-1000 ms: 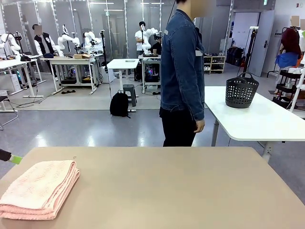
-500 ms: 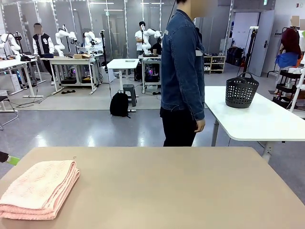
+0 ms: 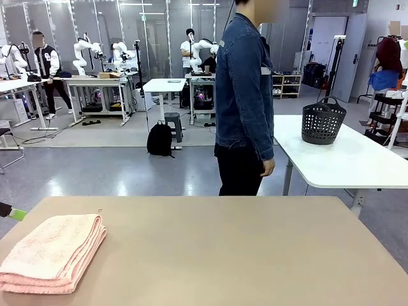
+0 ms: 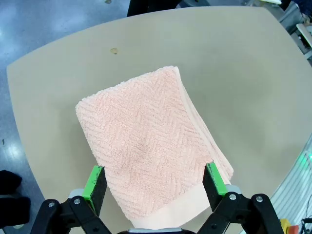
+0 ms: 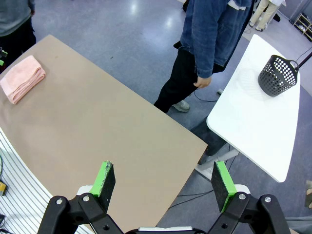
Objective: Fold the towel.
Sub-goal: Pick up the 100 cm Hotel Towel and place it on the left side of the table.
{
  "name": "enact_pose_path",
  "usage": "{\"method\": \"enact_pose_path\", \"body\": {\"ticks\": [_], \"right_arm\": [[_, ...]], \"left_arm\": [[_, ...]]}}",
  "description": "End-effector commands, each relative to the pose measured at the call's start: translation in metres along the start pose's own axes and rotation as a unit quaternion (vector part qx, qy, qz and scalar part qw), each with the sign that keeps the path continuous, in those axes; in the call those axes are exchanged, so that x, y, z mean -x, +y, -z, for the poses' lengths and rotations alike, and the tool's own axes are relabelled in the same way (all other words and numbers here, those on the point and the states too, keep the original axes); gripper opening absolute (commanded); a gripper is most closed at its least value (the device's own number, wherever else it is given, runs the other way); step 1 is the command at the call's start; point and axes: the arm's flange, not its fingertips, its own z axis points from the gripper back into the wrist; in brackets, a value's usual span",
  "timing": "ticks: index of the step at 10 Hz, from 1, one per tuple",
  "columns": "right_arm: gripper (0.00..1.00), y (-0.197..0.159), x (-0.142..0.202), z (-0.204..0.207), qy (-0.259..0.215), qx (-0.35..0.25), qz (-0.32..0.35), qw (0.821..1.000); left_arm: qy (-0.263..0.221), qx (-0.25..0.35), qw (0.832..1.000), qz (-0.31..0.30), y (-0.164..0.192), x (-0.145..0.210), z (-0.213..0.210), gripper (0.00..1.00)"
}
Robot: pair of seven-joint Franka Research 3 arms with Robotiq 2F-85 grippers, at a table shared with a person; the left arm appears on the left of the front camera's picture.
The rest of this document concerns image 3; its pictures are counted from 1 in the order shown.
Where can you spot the pink towel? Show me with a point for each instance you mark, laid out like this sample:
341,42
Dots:
48,252

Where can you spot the black perforated plastic basket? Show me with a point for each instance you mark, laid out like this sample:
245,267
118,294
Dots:
322,127

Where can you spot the white lab robot arm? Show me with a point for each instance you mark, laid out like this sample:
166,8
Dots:
79,63
19,62
121,60
195,62

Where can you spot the person's right hand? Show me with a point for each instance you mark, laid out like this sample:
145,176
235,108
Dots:
268,167

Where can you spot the black metal chair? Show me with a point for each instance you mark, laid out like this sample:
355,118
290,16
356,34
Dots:
9,150

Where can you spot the white drawer cabinet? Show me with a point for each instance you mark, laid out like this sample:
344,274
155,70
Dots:
21,110

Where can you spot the black power strip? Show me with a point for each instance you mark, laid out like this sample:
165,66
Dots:
90,122

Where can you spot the white desk with T-foot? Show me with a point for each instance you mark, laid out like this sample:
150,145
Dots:
19,83

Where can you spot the black computer tower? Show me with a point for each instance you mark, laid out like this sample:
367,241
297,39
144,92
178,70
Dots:
92,105
202,99

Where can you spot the dark cap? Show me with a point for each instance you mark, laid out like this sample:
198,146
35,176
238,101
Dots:
65,74

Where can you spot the person in varsity jacket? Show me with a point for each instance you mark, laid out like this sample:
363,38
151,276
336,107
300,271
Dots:
48,63

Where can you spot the long white lab desk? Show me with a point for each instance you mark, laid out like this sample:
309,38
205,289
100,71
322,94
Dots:
95,81

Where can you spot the black backpack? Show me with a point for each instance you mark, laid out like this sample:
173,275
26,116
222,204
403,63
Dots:
159,140

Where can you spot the cardboard box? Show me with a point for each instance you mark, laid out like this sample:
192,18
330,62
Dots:
110,75

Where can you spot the grey plastic stool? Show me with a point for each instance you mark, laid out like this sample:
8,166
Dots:
173,116

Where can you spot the small white table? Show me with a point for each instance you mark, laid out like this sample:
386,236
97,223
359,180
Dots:
164,85

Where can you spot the white desk with computer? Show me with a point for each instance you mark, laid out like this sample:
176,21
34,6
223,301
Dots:
201,76

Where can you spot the person in white t-shirt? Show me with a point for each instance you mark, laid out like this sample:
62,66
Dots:
185,54

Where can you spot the brown paper cup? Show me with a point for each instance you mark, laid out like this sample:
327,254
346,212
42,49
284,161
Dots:
207,69

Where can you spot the seated person with dark hair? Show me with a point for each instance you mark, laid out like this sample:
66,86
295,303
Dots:
210,62

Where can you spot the person in denim jacket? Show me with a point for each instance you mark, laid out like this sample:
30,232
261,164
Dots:
242,95

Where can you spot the wooden shoe rack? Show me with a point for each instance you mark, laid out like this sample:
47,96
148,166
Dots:
287,76

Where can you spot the black luggage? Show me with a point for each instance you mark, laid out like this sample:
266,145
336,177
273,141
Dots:
314,75

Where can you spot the large white table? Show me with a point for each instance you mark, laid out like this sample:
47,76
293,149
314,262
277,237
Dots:
350,159

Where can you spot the black tripod stand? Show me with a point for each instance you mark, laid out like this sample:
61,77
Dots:
334,63

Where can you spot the grey door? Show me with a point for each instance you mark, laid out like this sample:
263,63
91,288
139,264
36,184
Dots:
354,48

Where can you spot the black utility cart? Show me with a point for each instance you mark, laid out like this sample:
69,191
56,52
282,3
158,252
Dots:
382,111

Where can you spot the white metal rack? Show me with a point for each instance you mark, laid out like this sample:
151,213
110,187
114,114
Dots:
396,127

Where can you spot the blue cloth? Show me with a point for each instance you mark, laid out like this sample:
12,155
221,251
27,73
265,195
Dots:
384,79

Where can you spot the person in white clothing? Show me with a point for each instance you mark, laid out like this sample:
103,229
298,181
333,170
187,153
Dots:
395,28

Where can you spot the thin black camera pole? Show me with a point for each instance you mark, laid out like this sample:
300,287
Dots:
139,67

